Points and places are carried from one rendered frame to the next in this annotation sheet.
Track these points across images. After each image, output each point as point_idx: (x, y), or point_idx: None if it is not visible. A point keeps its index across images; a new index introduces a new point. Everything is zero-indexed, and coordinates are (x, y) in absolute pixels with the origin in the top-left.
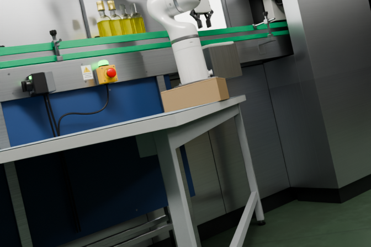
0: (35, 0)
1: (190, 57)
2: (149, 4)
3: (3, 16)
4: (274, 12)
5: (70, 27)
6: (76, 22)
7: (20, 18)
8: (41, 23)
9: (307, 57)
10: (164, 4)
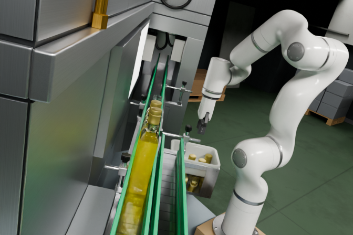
0: (82, 107)
1: (257, 219)
2: (257, 164)
3: (46, 183)
4: (152, 54)
5: (91, 137)
6: (95, 124)
7: (61, 165)
8: (75, 155)
9: (182, 116)
10: (269, 168)
